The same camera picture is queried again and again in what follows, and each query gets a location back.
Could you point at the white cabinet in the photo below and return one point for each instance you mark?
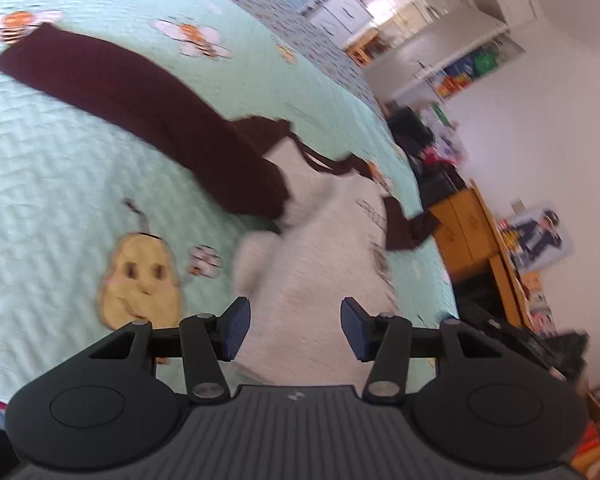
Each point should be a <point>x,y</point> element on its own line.
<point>342,21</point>

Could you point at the mint quilted floral bedspread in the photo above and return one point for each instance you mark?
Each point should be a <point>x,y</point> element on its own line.
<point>71,184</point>

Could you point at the maroon and cream raglan shirt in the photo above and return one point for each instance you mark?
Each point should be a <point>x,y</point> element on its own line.
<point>336,220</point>

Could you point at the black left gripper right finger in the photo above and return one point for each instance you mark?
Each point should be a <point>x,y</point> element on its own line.
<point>385,340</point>

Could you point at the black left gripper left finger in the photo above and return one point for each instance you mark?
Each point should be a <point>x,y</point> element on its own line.
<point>206,341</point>

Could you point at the orange wooden desk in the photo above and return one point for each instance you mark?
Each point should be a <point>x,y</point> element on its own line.
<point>475,257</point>

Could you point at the poster with dark figures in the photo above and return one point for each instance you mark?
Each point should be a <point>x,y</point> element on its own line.
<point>535,238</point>

